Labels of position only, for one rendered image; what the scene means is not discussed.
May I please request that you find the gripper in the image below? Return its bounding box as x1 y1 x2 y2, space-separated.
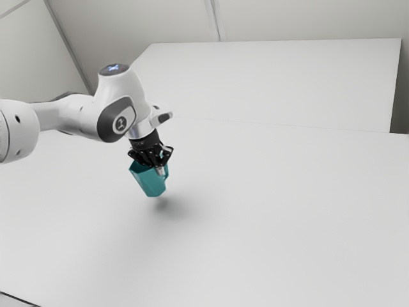
127 129 174 178

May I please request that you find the teal faceted mug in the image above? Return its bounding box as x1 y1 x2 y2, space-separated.
128 160 169 198

